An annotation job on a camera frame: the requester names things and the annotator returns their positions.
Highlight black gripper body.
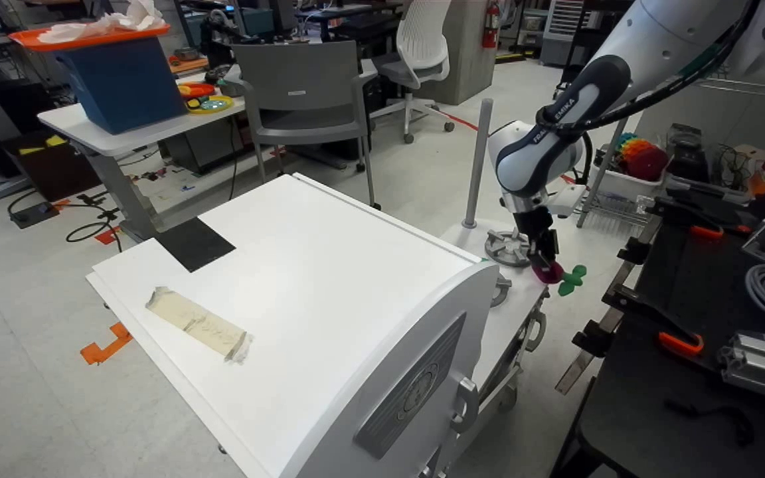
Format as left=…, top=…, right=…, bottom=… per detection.
left=509, top=194, right=560, bottom=244

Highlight purple plushy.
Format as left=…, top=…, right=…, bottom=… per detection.
left=532, top=256, right=569, bottom=287

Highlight green plushy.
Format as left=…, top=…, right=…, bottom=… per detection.
left=556, top=262, right=590, bottom=299

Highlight grey toy kitchen pole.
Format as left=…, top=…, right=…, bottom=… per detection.
left=460, top=95, right=497, bottom=234

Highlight rainbow striped ball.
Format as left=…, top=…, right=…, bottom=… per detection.
left=618, top=136, right=673, bottom=184

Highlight red fire extinguisher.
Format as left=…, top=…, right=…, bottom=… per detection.
left=479, top=0, right=501, bottom=54

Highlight white office swivel chair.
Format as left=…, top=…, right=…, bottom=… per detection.
left=370, top=0, right=460, bottom=147

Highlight white toy kitchen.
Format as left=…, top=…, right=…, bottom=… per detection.
left=84, top=169, right=552, bottom=478

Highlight grey plastic chair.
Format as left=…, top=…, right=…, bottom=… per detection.
left=232, top=38, right=386, bottom=213

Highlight colourful toys pile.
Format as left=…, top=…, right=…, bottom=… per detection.
left=167, top=50, right=238, bottom=116

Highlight white table grey legs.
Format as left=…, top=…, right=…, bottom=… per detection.
left=34, top=94, right=249, bottom=244

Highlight blue storage bin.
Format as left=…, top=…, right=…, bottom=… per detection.
left=9, top=19, right=188, bottom=137

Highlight white crumpled cloth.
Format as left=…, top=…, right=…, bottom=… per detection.
left=34, top=0, right=169, bottom=44

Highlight black power brick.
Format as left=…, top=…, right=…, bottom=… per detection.
left=11, top=200, right=58, bottom=229

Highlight white wire basket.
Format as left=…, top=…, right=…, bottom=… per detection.
left=588, top=129, right=675, bottom=208

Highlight black clamp orange handle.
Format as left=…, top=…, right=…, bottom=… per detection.
left=572, top=283, right=710, bottom=360
left=614, top=221, right=731, bottom=267

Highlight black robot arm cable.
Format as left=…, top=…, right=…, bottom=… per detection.
left=565, top=0, right=762, bottom=136

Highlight black cable on workbench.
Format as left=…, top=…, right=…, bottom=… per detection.
left=662, top=399, right=759, bottom=448

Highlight black floor cable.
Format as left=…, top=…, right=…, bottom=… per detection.
left=5, top=187, right=127, bottom=250

